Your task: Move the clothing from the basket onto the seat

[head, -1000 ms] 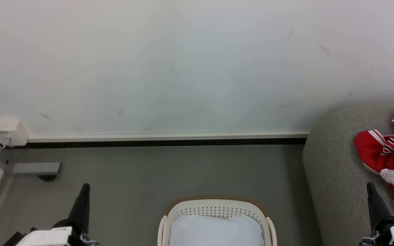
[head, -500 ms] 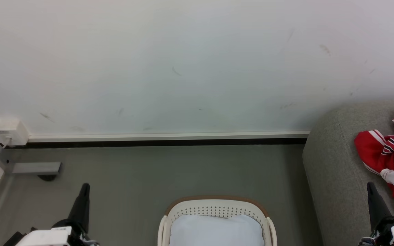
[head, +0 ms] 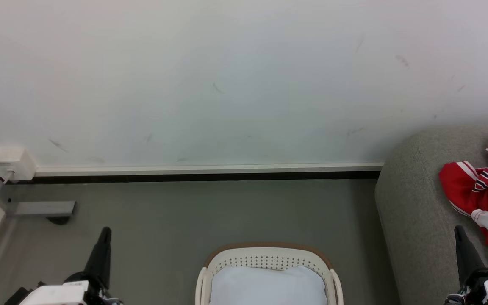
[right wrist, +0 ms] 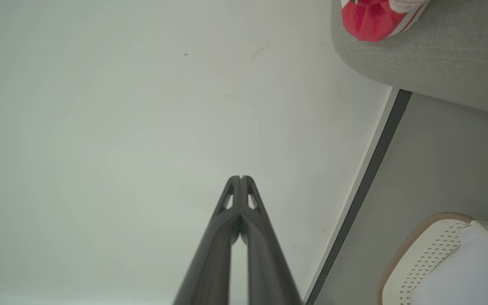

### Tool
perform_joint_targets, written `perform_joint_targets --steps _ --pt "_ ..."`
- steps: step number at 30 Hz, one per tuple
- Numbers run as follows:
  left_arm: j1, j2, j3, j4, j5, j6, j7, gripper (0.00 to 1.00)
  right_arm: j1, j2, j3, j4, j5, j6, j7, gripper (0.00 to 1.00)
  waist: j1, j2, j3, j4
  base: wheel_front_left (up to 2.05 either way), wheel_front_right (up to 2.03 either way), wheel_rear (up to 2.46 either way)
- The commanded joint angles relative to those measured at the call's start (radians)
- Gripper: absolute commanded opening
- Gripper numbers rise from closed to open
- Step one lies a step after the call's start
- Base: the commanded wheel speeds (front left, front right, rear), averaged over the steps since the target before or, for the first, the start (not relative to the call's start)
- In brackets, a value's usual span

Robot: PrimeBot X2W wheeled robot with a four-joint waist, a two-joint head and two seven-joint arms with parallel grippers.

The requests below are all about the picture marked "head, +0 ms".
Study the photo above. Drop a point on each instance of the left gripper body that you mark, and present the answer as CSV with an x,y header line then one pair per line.
x,y
64,293

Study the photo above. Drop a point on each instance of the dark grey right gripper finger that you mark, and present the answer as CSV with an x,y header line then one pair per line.
x,y
466,258

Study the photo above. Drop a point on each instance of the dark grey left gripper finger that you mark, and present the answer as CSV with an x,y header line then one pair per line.
x,y
100,258

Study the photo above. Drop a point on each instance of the red white jersey garment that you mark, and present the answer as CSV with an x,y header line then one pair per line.
x,y
487,186

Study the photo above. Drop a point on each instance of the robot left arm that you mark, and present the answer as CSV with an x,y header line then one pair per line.
x,y
15,296

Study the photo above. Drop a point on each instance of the white perforated laundry basket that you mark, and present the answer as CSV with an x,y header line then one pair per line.
x,y
269,256

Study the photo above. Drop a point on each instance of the black caster wheel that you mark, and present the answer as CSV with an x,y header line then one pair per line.
x,y
59,220

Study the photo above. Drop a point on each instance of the grey fabric sofa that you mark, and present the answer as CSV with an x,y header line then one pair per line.
x,y
413,220

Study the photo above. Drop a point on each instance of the light blue folded garment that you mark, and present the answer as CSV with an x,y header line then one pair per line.
x,y
269,288

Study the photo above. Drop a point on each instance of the grey metal foot bracket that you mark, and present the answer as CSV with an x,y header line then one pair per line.
x,y
45,208

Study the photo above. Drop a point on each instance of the white wall socket box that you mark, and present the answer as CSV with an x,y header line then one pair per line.
x,y
13,162

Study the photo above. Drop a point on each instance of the white wall skirting strip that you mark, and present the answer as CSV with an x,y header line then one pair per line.
x,y
210,169

